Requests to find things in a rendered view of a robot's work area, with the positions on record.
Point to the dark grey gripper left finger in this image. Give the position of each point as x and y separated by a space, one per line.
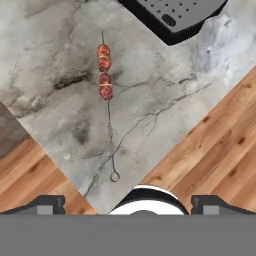
46 204

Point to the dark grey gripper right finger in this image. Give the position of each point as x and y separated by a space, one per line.
210 204

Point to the kebab skewer with meat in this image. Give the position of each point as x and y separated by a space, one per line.
105 71

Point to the white and black round object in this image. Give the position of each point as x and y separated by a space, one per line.
148 201

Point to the black and grey appliance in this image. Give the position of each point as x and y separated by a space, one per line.
176 16

